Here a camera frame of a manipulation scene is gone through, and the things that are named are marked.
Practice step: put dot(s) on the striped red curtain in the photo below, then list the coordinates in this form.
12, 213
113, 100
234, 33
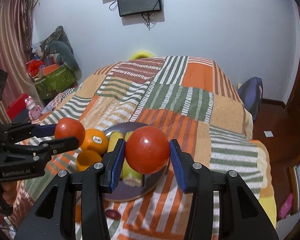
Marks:
16, 29

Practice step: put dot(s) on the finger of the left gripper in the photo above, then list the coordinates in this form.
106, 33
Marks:
47, 146
17, 132

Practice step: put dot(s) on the pink toy figure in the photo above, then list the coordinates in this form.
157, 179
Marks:
35, 111

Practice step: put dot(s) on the large red tomato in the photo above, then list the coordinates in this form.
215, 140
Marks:
147, 150

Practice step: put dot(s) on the red box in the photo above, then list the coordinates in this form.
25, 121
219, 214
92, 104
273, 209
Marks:
17, 106

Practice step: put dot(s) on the striped patchwork blanket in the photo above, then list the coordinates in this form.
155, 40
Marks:
189, 99

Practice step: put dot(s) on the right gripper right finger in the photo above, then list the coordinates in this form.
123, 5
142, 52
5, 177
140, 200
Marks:
241, 216

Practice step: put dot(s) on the camouflage patterned cushion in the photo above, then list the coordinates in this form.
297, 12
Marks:
58, 35

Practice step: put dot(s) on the pink slipper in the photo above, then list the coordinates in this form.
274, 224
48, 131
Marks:
286, 207

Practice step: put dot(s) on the purple ceramic plate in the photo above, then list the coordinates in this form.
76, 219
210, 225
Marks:
123, 192

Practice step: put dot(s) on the checkered patchwork quilt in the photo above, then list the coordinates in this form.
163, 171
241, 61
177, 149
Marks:
51, 106

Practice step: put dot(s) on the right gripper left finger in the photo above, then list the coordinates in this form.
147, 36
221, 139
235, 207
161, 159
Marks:
53, 214

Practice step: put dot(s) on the green yellow banana piece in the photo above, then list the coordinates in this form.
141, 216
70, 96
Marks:
131, 177

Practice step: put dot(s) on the dark red plum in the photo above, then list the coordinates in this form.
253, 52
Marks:
113, 214

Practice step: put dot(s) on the smaller red tomato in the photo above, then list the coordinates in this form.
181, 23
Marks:
69, 127

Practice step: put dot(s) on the wall mounted black monitor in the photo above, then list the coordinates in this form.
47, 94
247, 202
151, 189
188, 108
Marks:
133, 7

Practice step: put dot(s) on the large orange with sticker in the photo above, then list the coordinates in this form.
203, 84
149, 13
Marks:
95, 140

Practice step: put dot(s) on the large plain orange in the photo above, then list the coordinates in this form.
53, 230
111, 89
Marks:
86, 158

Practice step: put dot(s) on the blue backpack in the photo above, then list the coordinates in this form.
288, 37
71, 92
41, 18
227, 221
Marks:
251, 94

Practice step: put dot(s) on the green floral storage box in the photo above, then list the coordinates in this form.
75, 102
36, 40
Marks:
55, 82

